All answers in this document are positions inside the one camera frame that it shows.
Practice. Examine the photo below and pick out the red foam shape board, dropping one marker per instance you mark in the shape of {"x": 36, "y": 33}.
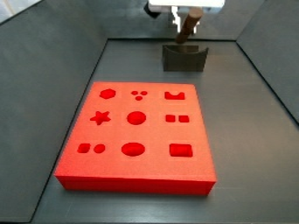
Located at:
{"x": 139, "y": 141}

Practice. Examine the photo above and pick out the dark grey curved fixture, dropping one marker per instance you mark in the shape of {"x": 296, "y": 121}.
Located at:
{"x": 184, "y": 58}

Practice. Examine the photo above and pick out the brown oval rod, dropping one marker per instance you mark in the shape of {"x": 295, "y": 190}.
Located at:
{"x": 188, "y": 24}

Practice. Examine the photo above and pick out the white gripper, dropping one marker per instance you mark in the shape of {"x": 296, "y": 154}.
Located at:
{"x": 209, "y": 6}

